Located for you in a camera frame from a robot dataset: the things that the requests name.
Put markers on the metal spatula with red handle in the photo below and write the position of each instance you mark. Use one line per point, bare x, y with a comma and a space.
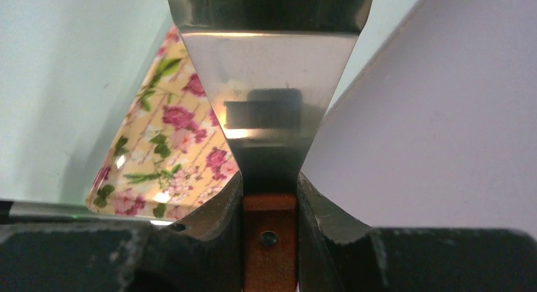
269, 69

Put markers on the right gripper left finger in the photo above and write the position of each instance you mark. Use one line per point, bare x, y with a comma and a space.
126, 256

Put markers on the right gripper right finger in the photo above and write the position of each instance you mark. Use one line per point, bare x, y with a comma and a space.
337, 252

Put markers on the floral cloth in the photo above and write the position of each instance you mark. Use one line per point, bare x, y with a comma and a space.
169, 155

